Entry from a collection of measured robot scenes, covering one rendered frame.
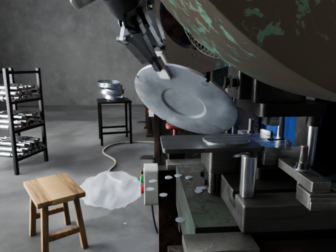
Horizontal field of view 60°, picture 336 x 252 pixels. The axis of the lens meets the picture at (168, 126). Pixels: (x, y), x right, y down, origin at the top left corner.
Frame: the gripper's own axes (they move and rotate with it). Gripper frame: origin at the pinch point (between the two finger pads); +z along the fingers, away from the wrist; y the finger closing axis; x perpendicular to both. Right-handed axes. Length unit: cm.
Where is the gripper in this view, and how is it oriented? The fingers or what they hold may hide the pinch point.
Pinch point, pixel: (161, 65)
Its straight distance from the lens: 69.6
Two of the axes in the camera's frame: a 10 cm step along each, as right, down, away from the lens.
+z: 3.9, 5.7, 7.2
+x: -8.3, -1.2, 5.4
